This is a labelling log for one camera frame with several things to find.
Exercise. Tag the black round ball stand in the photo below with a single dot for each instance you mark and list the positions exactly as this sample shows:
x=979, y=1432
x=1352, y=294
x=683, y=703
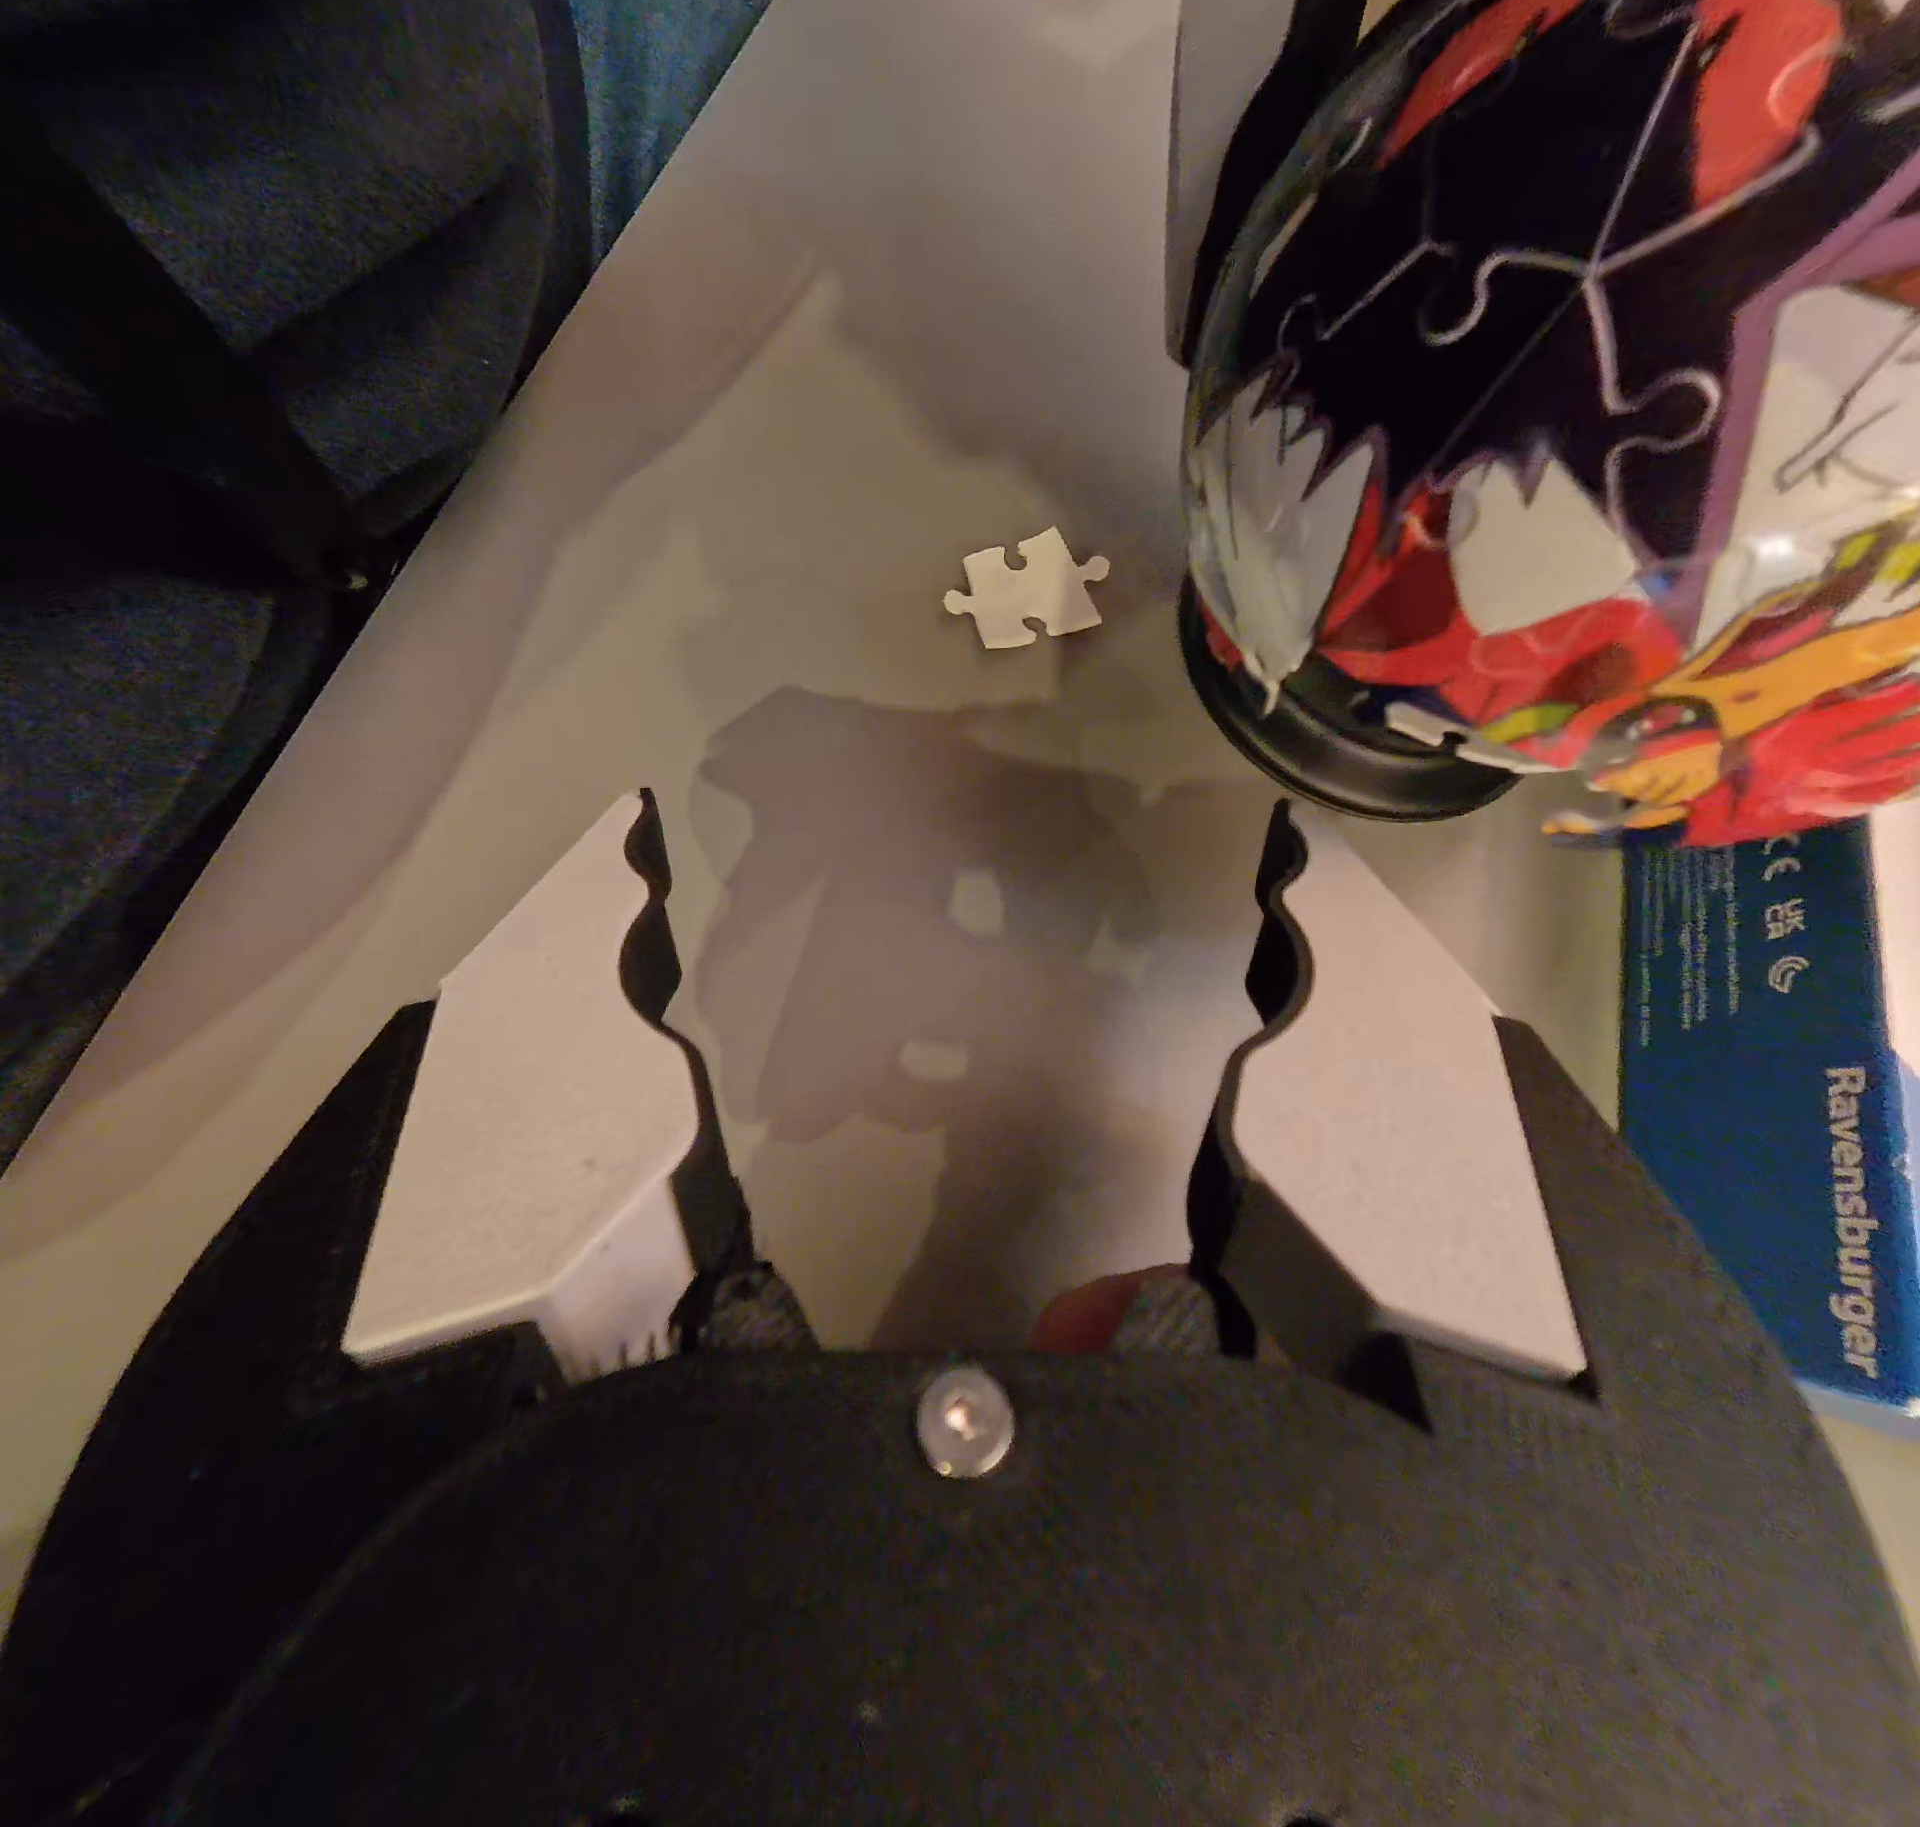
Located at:
x=1336, y=757

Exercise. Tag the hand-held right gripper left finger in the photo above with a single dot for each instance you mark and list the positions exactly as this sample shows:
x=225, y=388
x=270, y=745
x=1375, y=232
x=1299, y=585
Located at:
x=526, y=1108

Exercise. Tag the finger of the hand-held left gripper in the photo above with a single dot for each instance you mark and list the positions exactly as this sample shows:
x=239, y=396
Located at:
x=1222, y=42

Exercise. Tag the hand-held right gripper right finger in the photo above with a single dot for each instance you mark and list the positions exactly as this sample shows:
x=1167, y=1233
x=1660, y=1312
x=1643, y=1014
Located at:
x=1395, y=1139

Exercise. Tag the person's blue jeans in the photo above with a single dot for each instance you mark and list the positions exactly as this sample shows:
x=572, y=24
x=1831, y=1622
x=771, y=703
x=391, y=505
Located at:
x=660, y=28

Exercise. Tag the white puzzle piece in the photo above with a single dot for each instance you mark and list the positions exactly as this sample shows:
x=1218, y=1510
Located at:
x=1026, y=590

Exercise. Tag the colourful puzzle ball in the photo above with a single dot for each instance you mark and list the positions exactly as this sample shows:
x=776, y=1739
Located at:
x=1577, y=284

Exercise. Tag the blue puzzle box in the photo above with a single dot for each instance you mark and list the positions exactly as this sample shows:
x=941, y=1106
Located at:
x=1753, y=1108

